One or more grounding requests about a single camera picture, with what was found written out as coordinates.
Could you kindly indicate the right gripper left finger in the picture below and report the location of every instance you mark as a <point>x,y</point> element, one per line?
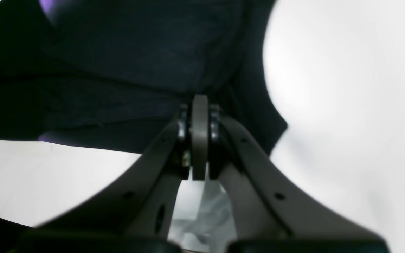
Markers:
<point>133,214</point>

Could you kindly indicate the black T-shirt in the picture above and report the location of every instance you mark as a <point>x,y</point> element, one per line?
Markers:
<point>110,74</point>

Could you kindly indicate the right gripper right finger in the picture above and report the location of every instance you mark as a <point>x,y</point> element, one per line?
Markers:
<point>271,214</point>

